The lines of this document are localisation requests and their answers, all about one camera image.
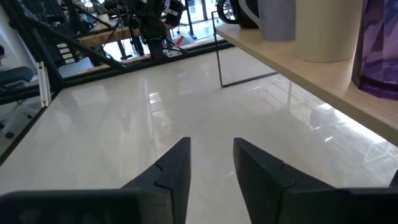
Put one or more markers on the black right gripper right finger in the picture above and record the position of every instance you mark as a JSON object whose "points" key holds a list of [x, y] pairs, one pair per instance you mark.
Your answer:
{"points": [[258, 177]]}

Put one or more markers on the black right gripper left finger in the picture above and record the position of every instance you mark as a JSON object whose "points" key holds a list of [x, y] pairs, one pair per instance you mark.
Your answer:
{"points": [[177, 174]]}

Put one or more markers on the grey mug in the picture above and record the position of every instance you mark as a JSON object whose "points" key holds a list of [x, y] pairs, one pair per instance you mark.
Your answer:
{"points": [[275, 18]]}

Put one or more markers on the cream paper cup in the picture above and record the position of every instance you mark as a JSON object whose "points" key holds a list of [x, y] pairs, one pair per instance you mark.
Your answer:
{"points": [[326, 28]]}

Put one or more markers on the black plant pot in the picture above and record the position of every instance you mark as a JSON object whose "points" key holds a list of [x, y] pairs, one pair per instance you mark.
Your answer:
{"points": [[241, 14]]}

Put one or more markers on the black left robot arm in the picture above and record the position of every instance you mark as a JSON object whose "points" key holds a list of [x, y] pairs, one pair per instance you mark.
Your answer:
{"points": [[154, 34]]}

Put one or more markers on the dark office chair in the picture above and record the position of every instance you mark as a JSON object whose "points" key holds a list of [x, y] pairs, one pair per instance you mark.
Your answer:
{"points": [[15, 77]]}

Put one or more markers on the wooden shelf with black frame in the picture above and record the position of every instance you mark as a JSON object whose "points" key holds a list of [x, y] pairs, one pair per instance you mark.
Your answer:
{"points": [[311, 67]]}

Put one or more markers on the white bracket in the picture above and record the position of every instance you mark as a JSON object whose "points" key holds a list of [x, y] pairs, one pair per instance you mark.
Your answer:
{"points": [[43, 84]]}

